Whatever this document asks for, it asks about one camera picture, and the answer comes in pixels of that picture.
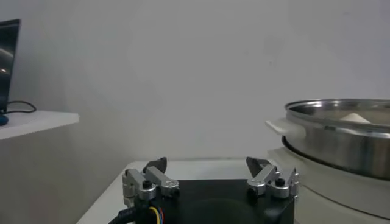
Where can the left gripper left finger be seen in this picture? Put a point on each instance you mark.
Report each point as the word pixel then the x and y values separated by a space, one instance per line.
pixel 140 185

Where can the white electric cooker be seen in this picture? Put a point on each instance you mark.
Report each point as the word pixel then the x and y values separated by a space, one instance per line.
pixel 320 194

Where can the white side table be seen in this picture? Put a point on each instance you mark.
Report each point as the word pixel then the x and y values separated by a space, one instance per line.
pixel 36 123

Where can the white steamed baozi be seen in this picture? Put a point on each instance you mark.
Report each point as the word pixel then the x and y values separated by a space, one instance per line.
pixel 355 118

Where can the blue computer mouse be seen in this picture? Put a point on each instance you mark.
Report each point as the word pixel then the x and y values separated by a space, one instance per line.
pixel 3 120

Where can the black monitor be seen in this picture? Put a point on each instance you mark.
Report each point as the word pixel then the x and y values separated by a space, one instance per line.
pixel 7 61

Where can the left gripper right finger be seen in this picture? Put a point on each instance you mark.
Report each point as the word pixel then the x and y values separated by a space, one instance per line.
pixel 268 178

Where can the stainless steel steamer basket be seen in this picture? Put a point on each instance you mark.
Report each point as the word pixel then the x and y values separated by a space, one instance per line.
pixel 335 149

